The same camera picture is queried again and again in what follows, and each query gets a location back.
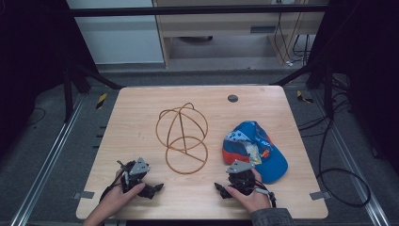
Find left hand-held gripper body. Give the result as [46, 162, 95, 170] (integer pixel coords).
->
[117, 156, 152, 194]

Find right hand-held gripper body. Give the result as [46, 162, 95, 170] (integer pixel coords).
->
[225, 159, 257, 197]

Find person's right hand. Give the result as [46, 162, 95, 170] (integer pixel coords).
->
[225, 168, 273, 215]

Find person's left hand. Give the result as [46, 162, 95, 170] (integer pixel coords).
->
[99, 169, 147, 218]

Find blue and red cap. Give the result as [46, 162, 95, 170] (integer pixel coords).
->
[221, 121, 289, 185]

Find yellow black tape strip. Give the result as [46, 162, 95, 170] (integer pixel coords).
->
[95, 92, 108, 110]
[295, 89, 314, 105]

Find black metal stand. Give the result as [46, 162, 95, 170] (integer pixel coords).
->
[61, 59, 127, 124]
[268, 58, 336, 121]

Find white cabinet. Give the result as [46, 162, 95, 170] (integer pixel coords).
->
[65, 0, 166, 66]

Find dark curtain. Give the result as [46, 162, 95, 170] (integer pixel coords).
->
[308, 0, 399, 177]
[0, 0, 99, 159]

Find light wooden desk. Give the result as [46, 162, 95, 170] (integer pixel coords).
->
[152, 0, 330, 69]

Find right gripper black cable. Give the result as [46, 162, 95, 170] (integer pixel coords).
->
[254, 179, 278, 209]

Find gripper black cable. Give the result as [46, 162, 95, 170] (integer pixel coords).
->
[254, 179, 278, 209]
[99, 169, 127, 203]

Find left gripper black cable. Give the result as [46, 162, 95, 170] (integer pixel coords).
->
[99, 169, 127, 203]

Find golden wire cap stand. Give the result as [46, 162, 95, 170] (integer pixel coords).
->
[154, 102, 210, 175]

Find grey table bracket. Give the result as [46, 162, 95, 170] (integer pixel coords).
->
[72, 190, 96, 201]
[309, 190, 333, 202]

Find black floor cable loop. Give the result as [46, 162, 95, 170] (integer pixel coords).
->
[296, 74, 373, 209]

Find metal floor rail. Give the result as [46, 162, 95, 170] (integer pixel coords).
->
[8, 93, 87, 226]
[311, 89, 391, 226]

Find thin black floor cable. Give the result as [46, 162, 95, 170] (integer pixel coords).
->
[25, 106, 47, 128]

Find black cables under desk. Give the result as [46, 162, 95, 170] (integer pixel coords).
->
[273, 11, 312, 68]

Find black horizontal frame bar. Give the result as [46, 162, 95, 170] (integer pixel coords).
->
[69, 4, 329, 18]

